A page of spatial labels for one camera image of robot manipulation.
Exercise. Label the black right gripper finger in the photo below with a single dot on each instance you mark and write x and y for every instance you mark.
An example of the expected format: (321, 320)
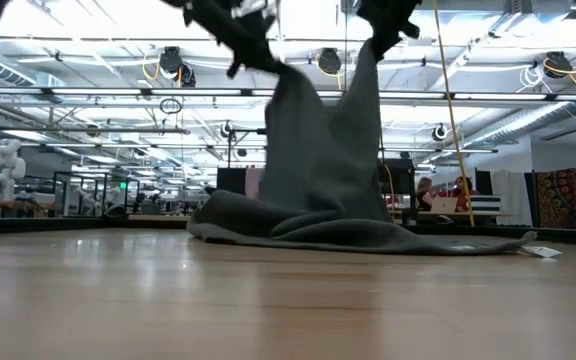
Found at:
(403, 27)
(379, 35)

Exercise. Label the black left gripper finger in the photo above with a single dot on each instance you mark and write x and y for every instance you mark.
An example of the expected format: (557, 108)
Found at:
(228, 35)
(265, 35)

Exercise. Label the grey waffle towel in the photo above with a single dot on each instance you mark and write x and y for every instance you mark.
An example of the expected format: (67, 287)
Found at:
(318, 165)

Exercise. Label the white towel tag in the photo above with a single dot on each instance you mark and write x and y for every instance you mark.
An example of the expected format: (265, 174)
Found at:
(543, 251)

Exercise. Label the wide black monitor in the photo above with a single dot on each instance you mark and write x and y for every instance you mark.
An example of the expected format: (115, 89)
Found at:
(400, 177)

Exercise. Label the small black monitor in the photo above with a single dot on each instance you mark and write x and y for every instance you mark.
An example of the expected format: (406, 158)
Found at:
(230, 181)

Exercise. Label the person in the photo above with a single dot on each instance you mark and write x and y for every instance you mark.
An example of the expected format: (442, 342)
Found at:
(463, 192)
(424, 192)

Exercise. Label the silver laptop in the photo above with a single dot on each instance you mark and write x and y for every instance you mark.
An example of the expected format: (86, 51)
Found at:
(443, 205)

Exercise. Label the black white striped box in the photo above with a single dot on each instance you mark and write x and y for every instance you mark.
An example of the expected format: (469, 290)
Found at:
(485, 203)

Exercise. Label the white cloth curtain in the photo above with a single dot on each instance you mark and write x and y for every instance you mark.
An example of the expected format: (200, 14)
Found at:
(513, 192)

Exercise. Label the white robot figure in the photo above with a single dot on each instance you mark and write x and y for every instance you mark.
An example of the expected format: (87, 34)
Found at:
(4, 167)

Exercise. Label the black overhead rig frame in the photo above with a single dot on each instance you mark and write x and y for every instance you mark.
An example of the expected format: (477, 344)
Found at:
(248, 131)

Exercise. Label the black frame enclosure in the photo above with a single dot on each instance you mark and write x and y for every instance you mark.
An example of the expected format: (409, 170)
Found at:
(95, 173)

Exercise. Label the patterned red wall rug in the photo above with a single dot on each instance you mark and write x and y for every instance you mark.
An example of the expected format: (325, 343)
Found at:
(563, 197)

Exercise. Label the black aluminium table frame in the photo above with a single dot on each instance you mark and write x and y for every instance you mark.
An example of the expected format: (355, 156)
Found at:
(18, 225)

